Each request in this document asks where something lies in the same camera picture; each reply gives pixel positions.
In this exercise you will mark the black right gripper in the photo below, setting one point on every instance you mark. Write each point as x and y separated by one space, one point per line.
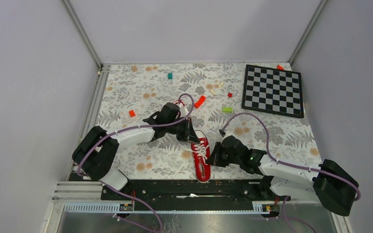
214 158

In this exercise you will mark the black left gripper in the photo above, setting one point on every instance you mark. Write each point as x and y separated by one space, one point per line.
188 134

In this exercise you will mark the black grey chessboard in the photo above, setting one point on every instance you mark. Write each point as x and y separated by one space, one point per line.
273 91

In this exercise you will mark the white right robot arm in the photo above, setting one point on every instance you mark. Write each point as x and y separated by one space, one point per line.
326 183

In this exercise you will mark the red canvas sneaker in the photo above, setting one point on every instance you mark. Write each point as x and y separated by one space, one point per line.
201 152

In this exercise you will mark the orange red curved block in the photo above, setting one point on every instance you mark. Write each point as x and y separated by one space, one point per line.
199 102

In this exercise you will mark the green rectangular block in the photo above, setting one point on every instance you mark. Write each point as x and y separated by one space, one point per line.
227 109

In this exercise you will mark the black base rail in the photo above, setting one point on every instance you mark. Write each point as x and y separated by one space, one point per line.
191 195

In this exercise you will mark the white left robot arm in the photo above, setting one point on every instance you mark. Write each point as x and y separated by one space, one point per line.
96 152

